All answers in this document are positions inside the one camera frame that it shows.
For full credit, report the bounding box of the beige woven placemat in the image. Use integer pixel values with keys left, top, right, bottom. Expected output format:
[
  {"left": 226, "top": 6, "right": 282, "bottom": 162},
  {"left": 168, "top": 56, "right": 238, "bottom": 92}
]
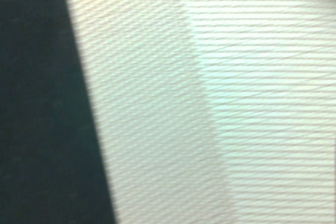
[{"left": 67, "top": 0, "right": 336, "bottom": 224}]

